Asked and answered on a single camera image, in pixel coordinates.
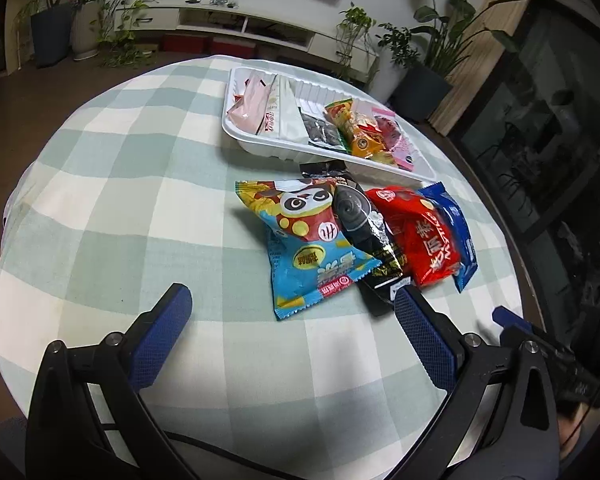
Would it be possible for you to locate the white snack packet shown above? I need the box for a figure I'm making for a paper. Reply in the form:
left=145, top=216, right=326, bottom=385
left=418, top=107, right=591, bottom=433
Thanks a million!
left=257, top=75, right=309, bottom=144

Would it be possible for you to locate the person's right hand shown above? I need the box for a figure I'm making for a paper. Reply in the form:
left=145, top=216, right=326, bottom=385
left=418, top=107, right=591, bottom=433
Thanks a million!
left=557, top=403, right=588, bottom=460

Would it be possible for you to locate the blue snack bag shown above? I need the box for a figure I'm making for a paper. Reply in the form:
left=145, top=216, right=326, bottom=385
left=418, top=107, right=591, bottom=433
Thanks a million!
left=419, top=182, right=479, bottom=292

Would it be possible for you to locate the white potted plant left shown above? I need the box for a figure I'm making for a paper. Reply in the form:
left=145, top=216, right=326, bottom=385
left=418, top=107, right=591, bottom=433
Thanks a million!
left=71, top=0, right=156, bottom=67

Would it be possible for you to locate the clear long snack packet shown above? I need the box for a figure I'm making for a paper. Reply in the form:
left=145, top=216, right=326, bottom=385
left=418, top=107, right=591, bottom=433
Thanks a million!
left=227, top=72, right=271, bottom=134

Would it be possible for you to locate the panda chips bag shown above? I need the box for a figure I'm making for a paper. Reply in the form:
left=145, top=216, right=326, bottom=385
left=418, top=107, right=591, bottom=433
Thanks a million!
left=235, top=177, right=380, bottom=321

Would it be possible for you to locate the green-edged clear nut bag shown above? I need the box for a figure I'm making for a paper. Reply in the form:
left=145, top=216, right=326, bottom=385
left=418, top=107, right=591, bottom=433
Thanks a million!
left=300, top=113, right=348, bottom=153

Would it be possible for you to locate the white plastic tray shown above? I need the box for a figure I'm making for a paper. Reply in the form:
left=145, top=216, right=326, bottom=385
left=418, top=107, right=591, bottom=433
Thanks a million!
left=222, top=64, right=438, bottom=188

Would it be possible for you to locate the black snack bag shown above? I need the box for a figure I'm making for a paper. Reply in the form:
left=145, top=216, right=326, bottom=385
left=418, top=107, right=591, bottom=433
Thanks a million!
left=300, top=160, right=411, bottom=304

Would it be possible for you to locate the white TV cabinet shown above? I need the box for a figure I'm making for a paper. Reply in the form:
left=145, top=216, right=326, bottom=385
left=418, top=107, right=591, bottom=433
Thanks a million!
left=132, top=0, right=378, bottom=82

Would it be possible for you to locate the pink snack packet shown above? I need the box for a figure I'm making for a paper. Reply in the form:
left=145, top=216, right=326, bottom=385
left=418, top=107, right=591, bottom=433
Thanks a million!
left=372, top=107, right=415, bottom=171

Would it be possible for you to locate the orange snack packet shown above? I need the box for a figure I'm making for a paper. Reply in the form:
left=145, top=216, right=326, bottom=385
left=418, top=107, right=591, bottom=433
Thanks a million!
left=325, top=98, right=385, bottom=159

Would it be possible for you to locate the green checkered tablecloth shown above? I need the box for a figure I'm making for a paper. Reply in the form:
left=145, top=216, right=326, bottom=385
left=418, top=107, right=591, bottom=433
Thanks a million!
left=0, top=54, right=527, bottom=480

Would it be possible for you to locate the small vine plant right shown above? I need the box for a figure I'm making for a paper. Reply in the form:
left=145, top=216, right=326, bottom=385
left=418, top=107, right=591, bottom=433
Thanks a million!
left=336, top=2, right=377, bottom=81

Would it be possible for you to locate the large dark potted plant right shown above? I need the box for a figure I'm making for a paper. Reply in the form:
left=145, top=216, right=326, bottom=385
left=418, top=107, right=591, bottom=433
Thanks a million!
left=378, top=0, right=526, bottom=122

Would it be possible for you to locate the dark potted plant left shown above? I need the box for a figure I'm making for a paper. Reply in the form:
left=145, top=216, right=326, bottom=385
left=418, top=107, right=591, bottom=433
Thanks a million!
left=15, top=0, right=72, bottom=68

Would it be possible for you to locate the red snack bag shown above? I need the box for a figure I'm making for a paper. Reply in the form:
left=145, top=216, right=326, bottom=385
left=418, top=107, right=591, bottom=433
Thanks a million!
left=365, top=186, right=460, bottom=288

